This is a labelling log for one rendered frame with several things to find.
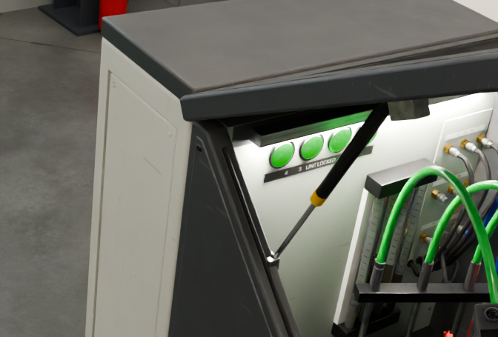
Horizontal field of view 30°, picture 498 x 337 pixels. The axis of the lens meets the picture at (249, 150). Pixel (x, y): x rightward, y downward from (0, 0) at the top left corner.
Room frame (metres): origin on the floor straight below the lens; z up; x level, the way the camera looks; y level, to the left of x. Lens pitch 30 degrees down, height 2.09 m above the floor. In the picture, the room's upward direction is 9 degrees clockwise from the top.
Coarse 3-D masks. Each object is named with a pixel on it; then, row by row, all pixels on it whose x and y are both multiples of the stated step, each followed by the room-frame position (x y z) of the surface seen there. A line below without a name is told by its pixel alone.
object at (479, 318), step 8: (480, 304) 0.97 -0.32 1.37; (488, 304) 0.97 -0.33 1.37; (496, 304) 0.96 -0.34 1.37; (480, 312) 0.95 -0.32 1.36; (488, 312) 0.95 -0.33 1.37; (496, 312) 0.95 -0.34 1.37; (472, 320) 0.96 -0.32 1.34; (480, 320) 0.94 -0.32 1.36; (488, 320) 0.94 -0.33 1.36; (496, 320) 0.94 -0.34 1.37; (480, 328) 0.93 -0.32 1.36; (488, 328) 0.93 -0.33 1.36; (496, 328) 0.93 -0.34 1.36; (480, 336) 0.92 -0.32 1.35; (488, 336) 0.92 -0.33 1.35; (496, 336) 0.92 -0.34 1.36
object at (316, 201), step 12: (384, 108) 0.93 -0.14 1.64; (372, 120) 0.95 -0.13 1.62; (384, 120) 0.94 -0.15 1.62; (360, 132) 0.96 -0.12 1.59; (372, 132) 0.95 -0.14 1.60; (348, 144) 0.97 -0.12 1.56; (360, 144) 0.96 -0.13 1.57; (348, 156) 0.97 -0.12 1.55; (336, 168) 0.98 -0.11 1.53; (348, 168) 0.98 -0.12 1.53; (324, 180) 1.00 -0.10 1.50; (336, 180) 0.99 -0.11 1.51; (324, 192) 1.00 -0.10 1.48; (312, 204) 1.02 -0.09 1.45; (288, 240) 1.05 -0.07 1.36; (276, 252) 1.06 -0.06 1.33; (276, 264) 1.07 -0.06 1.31
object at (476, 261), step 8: (496, 216) 1.35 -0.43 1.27; (488, 224) 1.36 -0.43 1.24; (496, 224) 1.35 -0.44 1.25; (488, 232) 1.35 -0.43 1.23; (488, 240) 1.36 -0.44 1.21; (480, 256) 1.36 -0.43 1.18; (472, 264) 1.36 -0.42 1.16; (480, 264) 1.36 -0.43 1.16; (472, 272) 1.36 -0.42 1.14; (472, 280) 1.36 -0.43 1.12; (472, 288) 1.36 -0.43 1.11
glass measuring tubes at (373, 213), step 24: (408, 168) 1.43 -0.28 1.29; (384, 192) 1.36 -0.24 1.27; (360, 216) 1.38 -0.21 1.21; (384, 216) 1.40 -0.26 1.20; (408, 216) 1.45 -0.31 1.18; (360, 240) 1.39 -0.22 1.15; (408, 240) 1.44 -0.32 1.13; (360, 264) 1.38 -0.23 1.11; (336, 312) 1.39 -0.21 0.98; (360, 312) 1.40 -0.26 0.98; (384, 312) 1.44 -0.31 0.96; (336, 336) 1.37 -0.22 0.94
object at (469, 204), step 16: (416, 176) 1.26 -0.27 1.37; (448, 176) 1.18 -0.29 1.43; (464, 192) 1.14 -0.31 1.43; (400, 208) 1.30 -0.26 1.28; (480, 224) 1.08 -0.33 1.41; (384, 240) 1.32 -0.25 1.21; (480, 240) 1.06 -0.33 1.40; (384, 256) 1.32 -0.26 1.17; (496, 272) 1.03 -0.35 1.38; (496, 288) 1.01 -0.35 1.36
